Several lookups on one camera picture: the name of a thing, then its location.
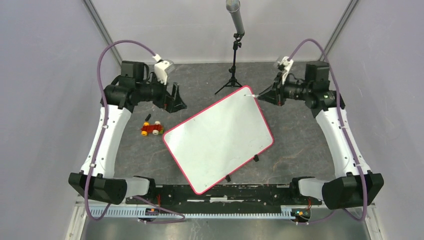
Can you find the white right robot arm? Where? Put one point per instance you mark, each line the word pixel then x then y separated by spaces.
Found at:
pixel 355 185

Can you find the silver microphone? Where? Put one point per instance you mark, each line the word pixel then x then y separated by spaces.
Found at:
pixel 234 8

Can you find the pink framed whiteboard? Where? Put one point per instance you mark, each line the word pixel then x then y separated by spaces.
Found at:
pixel 219 139

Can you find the white toothed cable rail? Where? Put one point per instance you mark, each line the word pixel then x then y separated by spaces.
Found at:
pixel 143 212

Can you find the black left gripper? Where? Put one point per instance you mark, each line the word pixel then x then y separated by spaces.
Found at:
pixel 171 103

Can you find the red yellow toy car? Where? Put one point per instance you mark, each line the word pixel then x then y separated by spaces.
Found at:
pixel 156 128

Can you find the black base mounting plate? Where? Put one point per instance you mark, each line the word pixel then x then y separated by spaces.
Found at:
pixel 229 198

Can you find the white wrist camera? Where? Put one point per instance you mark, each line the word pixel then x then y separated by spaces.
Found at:
pixel 284 64
pixel 162 68

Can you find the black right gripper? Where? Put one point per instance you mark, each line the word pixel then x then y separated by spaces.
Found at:
pixel 275 93

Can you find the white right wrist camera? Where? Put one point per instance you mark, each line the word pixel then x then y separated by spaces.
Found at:
pixel 284 64

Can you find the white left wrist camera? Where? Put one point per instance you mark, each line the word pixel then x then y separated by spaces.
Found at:
pixel 162 68

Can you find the black tripod stand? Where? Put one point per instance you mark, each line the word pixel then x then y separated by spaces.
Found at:
pixel 233 82

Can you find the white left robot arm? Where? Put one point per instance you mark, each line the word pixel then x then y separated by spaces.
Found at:
pixel 95 180

